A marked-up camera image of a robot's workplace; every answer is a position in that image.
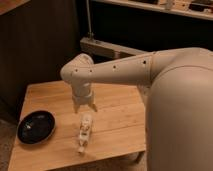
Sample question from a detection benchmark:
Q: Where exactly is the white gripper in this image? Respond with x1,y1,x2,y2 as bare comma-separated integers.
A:
72,83,98,114

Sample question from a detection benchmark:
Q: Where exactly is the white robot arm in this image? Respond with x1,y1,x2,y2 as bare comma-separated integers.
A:
60,47,213,171

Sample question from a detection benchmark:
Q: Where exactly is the black ceramic bowl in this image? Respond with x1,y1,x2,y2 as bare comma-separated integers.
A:
17,110,55,144

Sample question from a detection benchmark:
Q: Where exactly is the wooden table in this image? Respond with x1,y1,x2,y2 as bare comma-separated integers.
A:
8,81,146,171

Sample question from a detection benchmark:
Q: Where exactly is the grey metal beam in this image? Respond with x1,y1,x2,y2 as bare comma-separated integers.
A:
80,37,144,59

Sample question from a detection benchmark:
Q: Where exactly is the metal vertical pole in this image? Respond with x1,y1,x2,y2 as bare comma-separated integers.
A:
86,0,94,41

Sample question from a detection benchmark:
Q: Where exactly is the dark wooden cabinet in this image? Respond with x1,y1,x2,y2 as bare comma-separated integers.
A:
0,0,79,121

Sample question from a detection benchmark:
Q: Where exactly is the wooden shelf with items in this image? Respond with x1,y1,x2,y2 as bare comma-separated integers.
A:
94,0,213,21

